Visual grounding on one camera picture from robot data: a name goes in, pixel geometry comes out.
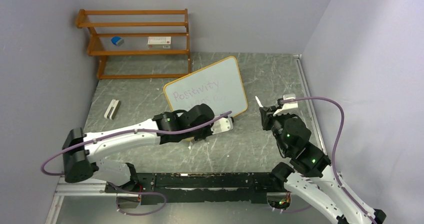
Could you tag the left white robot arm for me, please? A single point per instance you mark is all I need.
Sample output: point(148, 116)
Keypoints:
point(88, 159)

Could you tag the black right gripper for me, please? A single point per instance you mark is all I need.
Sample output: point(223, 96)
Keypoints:
point(267, 116)

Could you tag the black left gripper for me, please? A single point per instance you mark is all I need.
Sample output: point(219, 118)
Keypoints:
point(208, 132)

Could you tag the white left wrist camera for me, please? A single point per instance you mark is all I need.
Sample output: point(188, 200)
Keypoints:
point(222, 125)

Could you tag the blue whiteboard eraser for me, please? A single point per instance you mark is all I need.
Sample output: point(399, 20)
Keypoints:
point(117, 41)

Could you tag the white marker pen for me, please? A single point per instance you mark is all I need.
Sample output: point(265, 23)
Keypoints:
point(258, 102)

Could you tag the yellow-framed whiteboard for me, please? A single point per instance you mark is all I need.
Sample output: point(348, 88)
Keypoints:
point(218, 85)

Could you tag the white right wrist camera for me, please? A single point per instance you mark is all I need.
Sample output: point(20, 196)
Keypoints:
point(286, 104)

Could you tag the white marker holder block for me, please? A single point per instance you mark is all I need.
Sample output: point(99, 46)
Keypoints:
point(112, 109)

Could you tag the white red box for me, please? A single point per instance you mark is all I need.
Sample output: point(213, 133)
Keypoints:
point(159, 42)

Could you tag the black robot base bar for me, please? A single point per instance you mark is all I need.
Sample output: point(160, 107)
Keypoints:
point(254, 187)

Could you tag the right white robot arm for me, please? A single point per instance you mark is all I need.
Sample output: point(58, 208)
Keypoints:
point(309, 173)

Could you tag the orange wooden shelf rack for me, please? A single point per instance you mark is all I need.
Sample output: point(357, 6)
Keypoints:
point(135, 26)

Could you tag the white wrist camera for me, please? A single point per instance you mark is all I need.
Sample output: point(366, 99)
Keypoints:
point(222, 125)
point(286, 104)

